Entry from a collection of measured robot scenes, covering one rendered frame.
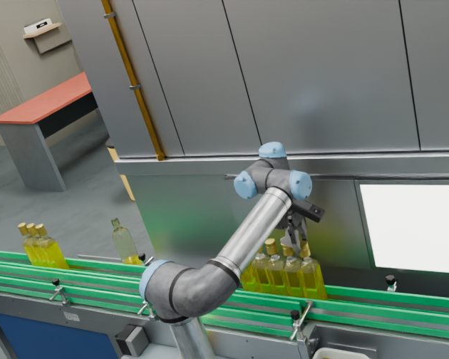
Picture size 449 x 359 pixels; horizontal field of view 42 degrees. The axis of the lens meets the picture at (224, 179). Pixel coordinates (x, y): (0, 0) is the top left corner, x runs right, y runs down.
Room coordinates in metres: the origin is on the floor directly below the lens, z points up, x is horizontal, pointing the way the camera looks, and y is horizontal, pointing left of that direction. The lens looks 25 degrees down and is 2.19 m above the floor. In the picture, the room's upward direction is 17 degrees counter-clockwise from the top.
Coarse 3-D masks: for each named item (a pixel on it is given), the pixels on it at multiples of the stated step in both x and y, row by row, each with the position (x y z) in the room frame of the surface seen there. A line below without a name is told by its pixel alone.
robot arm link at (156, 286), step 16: (144, 272) 1.27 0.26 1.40; (160, 272) 1.23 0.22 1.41; (176, 272) 1.21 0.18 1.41; (144, 288) 1.24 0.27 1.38; (160, 288) 1.20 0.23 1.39; (160, 304) 1.20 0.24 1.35; (160, 320) 1.22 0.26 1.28; (176, 320) 1.19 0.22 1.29; (192, 320) 1.21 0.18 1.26; (176, 336) 1.22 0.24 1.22; (192, 336) 1.21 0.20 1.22; (192, 352) 1.20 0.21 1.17; (208, 352) 1.22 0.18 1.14
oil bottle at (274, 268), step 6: (282, 258) 1.61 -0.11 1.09; (270, 264) 1.60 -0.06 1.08; (276, 264) 1.59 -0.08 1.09; (282, 264) 1.60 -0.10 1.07; (270, 270) 1.60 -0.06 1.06; (276, 270) 1.59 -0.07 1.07; (270, 276) 1.60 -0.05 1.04; (276, 276) 1.59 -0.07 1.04; (282, 276) 1.58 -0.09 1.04; (270, 282) 1.61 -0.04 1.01; (276, 282) 1.60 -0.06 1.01; (282, 282) 1.58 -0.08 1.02; (276, 288) 1.60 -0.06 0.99; (282, 288) 1.58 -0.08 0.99; (276, 294) 1.60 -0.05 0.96; (282, 294) 1.59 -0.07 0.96; (288, 294) 1.58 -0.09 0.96
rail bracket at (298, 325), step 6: (306, 300) 1.52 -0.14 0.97; (306, 306) 1.50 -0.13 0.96; (312, 306) 1.50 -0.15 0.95; (294, 312) 1.43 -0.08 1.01; (306, 312) 1.47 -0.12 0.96; (294, 318) 1.42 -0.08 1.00; (300, 318) 1.45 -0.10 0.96; (294, 324) 1.42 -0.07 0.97; (300, 324) 1.42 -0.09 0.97; (294, 330) 1.41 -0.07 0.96; (300, 330) 1.41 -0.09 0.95; (294, 336) 1.39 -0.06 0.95; (300, 336) 1.42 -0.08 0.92; (306, 336) 1.43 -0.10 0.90; (300, 342) 1.42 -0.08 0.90; (306, 342) 1.42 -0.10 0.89
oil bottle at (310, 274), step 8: (304, 264) 1.54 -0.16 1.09; (312, 264) 1.53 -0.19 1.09; (304, 272) 1.53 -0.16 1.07; (312, 272) 1.51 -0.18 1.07; (320, 272) 1.54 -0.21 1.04; (304, 280) 1.53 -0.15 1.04; (312, 280) 1.51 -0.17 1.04; (320, 280) 1.53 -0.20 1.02; (304, 288) 1.54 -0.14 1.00; (312, 288) 1.52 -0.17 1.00; (320, 288) 1.52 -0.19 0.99; (312, 296) 1.52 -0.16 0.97; (320, 296) 1.51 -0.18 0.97
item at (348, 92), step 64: (64, 0) 2.11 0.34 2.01; (128, 0) 1.95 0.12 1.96; (192, 0) 1.81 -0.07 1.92; (256, 0) 1.69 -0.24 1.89; (320, 0) 1.58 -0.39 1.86; (384, 0) 1.48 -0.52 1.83; (448, 0) 1.39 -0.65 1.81; (192, 64) 1.85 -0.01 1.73; (256, 64) 1.72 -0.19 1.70; (320, 64) 1.60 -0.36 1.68; (384, 64) 1.50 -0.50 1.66; (448, 64) 1.40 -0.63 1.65; (128, 128) 2.07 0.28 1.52; (192, 128) 1.90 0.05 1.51; (256, 128) 1.76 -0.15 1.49; (320, 128) 1.63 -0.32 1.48; (384, 128) 1.51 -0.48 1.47; (448, 128) 1.41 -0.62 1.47; (192, 192) 1.95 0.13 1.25; (192, 256) 2.02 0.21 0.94
